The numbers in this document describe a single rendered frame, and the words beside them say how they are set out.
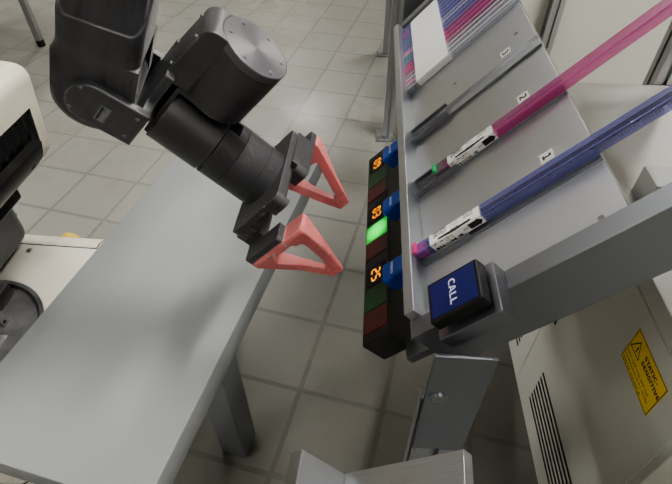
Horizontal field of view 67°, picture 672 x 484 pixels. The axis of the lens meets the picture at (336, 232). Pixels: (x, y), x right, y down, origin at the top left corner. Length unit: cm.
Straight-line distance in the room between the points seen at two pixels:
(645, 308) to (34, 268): 115
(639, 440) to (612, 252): 42
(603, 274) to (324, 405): 90
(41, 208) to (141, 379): 137
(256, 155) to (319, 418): 87
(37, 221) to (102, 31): 153
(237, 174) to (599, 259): 29
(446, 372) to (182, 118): 29
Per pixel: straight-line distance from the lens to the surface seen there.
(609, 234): 41
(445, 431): 53
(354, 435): 121
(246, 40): 40
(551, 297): 44
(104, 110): 42
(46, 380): 66
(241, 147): 44
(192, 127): 43
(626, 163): 94
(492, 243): 48
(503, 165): 54
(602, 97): 112
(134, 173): 196
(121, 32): 38
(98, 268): 75
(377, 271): 60
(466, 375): 44
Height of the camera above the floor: 110
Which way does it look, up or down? 44 degrees down
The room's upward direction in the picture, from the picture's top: straight up
